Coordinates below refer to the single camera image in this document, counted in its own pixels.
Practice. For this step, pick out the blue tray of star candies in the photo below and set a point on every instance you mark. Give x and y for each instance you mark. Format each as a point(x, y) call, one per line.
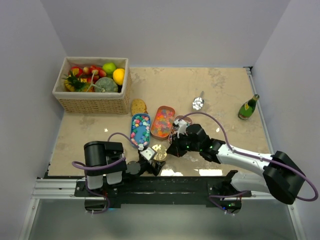
point(140, 131)

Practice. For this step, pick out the orange tray of gummy stars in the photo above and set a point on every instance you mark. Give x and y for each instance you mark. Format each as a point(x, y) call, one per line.
point(162, 122)

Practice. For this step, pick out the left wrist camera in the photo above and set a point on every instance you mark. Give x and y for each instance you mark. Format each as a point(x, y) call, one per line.
point(148, 154)

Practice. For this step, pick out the green glass bottle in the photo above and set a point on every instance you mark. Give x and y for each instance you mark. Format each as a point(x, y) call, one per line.
point(248, 108)

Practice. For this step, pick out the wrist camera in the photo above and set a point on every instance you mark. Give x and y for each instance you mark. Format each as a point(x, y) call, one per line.
point(180, 127)
point(148, 154)

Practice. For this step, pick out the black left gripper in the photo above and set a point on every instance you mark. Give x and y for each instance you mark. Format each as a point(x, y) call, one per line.
point(156, 169)

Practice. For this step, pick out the silver metal scoop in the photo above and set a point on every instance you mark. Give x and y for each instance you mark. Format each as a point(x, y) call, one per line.
point(198, 102)

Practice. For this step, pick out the wicker basket with liner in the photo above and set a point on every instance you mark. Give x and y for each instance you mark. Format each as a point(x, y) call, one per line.
point(89, 101)

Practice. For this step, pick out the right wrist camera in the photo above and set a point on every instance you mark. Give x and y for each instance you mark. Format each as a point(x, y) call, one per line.
point(180, 127)

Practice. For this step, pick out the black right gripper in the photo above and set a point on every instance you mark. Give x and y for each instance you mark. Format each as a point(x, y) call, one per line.
point(175, 147)

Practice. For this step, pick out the small pineapple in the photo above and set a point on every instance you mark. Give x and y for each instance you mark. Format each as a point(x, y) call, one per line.
point(73, 84)

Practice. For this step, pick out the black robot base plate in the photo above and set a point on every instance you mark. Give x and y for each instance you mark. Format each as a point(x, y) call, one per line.
point(209, 191)

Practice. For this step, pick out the yellow lemon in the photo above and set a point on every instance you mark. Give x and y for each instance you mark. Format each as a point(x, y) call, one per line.
point(118, 76)

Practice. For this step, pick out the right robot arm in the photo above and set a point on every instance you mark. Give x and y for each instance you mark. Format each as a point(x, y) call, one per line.
point(275, 174)

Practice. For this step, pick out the red strawberries bunch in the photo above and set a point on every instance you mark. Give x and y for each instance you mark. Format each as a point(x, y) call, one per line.
point(85, 74)

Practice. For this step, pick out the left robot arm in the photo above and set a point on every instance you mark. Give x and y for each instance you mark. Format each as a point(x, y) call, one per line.
point(107, 159)

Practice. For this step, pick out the green pumpkin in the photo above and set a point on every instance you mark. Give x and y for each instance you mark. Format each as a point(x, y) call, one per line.
point(105, 85)

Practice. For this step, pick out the round cream jar lid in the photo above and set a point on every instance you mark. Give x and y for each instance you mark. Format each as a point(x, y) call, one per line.
point(161, 152)

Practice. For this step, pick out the pink tray of lollipops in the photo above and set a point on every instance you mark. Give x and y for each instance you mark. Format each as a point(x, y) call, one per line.
point(188, 120)

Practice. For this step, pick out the green lime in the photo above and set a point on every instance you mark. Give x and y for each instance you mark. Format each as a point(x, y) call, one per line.
point(109, 68)

